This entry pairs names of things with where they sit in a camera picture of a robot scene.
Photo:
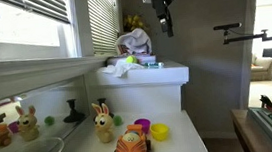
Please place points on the narrow window blind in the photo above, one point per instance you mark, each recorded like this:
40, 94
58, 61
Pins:
103, 20

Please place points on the brown wooden table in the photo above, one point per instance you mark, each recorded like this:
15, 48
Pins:
243, 129

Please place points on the purple plastic egg half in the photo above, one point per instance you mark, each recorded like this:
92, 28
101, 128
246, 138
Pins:
143, 124

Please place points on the wall mirror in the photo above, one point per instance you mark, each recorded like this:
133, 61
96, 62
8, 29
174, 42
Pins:
51, 101

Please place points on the black bar camera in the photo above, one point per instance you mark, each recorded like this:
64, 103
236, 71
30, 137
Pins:
227, 26

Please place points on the green pom-pom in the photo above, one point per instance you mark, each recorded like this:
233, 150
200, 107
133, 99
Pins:
117, 120

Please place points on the stack of books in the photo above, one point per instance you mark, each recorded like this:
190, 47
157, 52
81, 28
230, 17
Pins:
146, 58

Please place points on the white shelf cabinet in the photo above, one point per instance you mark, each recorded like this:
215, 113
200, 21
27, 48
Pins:
144, 88

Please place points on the teal marker pen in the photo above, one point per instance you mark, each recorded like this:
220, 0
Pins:
153, 65

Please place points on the red black bird figurine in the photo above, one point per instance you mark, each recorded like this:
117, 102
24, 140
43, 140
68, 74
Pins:
268, 104

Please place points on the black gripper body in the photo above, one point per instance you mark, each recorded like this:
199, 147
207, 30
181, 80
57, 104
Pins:
160, 0

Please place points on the yellow plastic egg half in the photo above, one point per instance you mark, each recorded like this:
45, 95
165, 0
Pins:
159, 131

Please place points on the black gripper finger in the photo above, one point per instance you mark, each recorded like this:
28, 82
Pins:
170, 27
164, 24

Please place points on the yellow bunny toy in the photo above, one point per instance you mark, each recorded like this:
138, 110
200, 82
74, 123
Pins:
103, 124

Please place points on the white window sill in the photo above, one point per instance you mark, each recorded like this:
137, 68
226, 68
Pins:
32, 74

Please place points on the beige sofa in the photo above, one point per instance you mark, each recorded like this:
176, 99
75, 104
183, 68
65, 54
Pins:
264, 68

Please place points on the yellow flowers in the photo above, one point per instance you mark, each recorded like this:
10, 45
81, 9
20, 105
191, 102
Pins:
134, 22

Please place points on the dark monitor screen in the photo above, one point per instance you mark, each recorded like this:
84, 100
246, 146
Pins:
271, 52

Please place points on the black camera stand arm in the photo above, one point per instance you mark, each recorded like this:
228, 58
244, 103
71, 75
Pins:
256, 36

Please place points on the wide window blind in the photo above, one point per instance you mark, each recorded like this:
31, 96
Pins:
42, 6

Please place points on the orange tiger toy car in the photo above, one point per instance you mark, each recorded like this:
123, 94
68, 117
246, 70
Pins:
132, 148

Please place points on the green tennis ball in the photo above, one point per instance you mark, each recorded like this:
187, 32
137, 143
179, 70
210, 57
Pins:
131, 59

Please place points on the crumpled white cloth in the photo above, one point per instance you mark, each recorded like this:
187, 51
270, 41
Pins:
120, 69

